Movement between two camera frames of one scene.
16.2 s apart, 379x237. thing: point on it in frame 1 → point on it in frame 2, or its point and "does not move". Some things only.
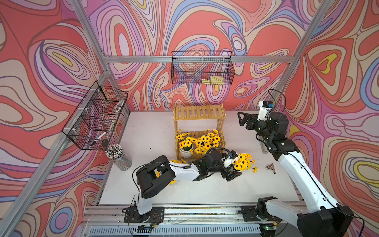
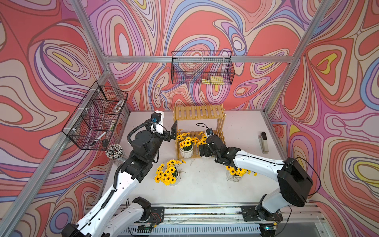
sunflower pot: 186,144 does not move
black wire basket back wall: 207,67 does not move
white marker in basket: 96,139 does not move
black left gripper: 233,175 → 166,137
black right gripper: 246,117 → 201,151
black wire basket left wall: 93,123 does not move
